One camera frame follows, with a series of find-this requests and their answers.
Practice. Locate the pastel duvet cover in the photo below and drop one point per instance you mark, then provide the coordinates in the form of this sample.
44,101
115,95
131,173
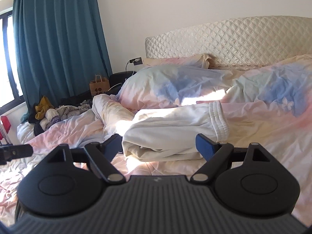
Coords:
269,105

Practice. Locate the teal curtain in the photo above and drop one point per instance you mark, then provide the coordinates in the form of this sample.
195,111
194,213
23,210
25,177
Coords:
60,47

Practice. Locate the pastel pillow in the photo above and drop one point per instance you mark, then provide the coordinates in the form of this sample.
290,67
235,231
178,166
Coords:
198,60

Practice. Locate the cream white sweatpants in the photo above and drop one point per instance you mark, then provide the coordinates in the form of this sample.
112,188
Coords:
160,135

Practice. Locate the brown paper bag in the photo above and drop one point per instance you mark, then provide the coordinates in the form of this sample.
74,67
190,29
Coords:
99,85

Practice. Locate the window frame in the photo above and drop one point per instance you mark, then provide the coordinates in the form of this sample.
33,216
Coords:
11,91

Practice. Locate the pile of clothes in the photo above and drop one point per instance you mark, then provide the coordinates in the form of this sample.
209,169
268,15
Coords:
43,115

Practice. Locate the quilted cream headboard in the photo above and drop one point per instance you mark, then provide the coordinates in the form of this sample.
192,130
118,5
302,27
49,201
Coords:
242,43

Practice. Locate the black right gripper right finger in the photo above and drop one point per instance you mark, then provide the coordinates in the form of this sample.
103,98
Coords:
216,156

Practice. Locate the wall socket with plug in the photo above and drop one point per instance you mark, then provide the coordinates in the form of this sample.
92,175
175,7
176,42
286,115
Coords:
136,61

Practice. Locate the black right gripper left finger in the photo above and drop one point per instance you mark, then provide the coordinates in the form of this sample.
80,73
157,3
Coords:
100,156

